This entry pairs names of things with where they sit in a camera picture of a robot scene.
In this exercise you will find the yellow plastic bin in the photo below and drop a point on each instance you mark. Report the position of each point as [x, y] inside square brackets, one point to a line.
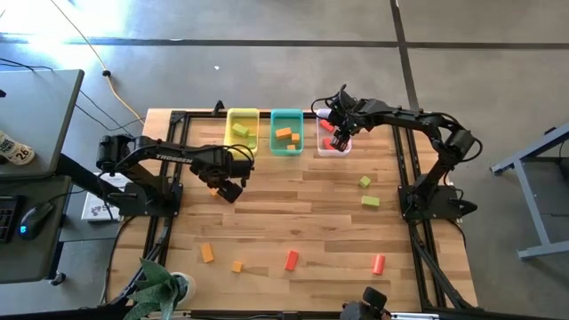
[242, 116]

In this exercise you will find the black keyboard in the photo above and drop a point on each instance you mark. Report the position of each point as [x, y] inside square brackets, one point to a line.
[6, 220]

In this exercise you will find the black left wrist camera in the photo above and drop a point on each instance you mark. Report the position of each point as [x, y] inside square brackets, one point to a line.
[230, 191]

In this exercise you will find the clear plastic bin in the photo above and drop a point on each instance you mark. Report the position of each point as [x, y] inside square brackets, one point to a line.
[324, 153]

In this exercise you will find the black desk caster wheel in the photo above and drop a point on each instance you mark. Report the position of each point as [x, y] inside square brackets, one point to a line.
[58, 279]

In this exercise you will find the red rectangular block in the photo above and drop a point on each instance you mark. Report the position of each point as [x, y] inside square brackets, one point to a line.
[327, 143]
[291, 260]
[326, 125]

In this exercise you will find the teal plastic bin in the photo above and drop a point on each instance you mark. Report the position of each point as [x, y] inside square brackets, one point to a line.
[286, 117]

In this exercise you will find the large green rectangular block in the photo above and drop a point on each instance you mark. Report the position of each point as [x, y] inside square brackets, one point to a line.
[370, 201]

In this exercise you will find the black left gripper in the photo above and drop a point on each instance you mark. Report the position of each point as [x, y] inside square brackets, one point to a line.
[224, 166]

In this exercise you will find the white printed leaflet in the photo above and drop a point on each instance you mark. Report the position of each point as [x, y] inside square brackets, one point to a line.
[95, 206]

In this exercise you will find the green leafy plant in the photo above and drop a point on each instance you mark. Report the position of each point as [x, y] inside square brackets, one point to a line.
[151, 289]

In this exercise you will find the dark grey desk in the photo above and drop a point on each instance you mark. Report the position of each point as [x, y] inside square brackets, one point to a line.
[40, 258]

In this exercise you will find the red cylinder block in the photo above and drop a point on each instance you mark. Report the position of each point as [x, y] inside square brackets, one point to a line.
[378, 265]

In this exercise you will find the black computer mouse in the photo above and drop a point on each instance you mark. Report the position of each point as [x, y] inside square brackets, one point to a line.
[34, 220]

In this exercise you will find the small orange cube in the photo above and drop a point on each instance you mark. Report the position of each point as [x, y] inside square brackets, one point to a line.
[213, 192]
[291, 147]
[237, 266]
[295, 138]

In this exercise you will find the grey metal table frame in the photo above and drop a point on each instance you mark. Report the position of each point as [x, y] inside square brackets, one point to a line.
[531, 195]

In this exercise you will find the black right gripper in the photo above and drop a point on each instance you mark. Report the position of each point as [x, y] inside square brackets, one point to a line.
[351, 115]

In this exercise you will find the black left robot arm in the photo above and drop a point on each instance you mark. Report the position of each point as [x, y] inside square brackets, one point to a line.
[146, 155]

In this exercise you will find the green cube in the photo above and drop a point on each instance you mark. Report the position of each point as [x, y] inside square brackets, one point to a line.
[364, 181]

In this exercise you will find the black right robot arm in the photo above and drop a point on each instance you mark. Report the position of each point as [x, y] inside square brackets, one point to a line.
[409, 117]

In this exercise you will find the black camera device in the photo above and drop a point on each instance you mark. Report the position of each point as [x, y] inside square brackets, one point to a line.
[366, 304]

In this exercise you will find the white plant pot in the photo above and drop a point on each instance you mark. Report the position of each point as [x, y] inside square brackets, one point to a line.
[189, 286]

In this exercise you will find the small green block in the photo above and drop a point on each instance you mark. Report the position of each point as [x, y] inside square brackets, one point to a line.
[252, 141]

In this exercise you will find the black aluminium table frame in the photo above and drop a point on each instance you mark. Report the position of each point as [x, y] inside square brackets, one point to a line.
[400, 122]

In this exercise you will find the black frame bracket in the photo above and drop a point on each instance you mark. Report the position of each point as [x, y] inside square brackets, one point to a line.
[218, 106]

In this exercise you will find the white printed pouch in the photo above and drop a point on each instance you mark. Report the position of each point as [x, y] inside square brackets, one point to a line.
[15, 150]

